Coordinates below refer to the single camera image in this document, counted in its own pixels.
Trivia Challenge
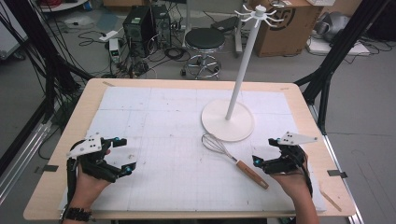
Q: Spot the white flat board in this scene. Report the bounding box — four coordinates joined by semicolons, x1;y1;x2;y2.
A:
305;36;372;57

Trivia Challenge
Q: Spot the grey rounded device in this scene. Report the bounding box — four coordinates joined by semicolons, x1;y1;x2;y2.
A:
314;11;352;43

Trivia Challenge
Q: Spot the black computer tower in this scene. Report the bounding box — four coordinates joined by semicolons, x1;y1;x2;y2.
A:
122;6;154;59

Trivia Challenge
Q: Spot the person's right hand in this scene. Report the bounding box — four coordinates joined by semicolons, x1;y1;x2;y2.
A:
270;161;313;203

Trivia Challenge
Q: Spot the black beaded bracelet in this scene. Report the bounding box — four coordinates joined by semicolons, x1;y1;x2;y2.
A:
63;206;95;223

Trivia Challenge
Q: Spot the metal whisk with wooden handle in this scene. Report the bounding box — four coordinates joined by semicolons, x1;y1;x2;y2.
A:
201;133;270;190

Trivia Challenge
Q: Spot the white gridded mat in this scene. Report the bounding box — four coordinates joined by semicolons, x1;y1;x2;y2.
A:
59;86;327;213

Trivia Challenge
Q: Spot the black tape strip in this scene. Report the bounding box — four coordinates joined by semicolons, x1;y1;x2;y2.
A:
326;169;348;179
34;164;60;175

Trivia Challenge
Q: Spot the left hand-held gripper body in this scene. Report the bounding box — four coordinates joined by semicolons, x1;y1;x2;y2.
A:
66;133;121;183

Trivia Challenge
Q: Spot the cardboard box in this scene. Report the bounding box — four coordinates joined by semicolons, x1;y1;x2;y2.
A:
252;0;324;58

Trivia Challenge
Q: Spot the black strap of left gripper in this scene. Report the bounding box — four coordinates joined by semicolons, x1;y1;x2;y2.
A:
65;157;78;204

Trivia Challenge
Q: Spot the aluminium rail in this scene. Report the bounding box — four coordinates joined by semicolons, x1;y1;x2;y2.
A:
0;120;53;204
307;105;366;224

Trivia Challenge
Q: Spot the white power strip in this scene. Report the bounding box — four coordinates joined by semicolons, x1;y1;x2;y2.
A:
98;29;120;43

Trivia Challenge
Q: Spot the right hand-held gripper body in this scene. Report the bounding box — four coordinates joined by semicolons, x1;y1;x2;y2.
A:
263;131;318;175

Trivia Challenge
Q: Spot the white stand with hooks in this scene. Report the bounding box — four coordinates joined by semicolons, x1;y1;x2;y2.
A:
201;4;285;143

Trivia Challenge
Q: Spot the thin wooden stick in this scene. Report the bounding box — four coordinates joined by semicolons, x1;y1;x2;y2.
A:
319;189;343;213

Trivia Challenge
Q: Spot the person's left hand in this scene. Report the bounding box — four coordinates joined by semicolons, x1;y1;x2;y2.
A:
69;148;112;213

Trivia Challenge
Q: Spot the small white device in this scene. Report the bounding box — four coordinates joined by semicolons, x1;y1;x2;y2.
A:
108;37;121;63

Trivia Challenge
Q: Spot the black round stool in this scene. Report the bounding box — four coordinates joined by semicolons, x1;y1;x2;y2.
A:
179;27;226;80

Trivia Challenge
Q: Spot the black metal stand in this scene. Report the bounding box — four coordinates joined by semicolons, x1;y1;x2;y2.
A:
0;0;94;125
293;0;391;135

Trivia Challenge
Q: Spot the grey computer tower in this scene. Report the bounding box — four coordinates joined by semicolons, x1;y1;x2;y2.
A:
150;4;173;49

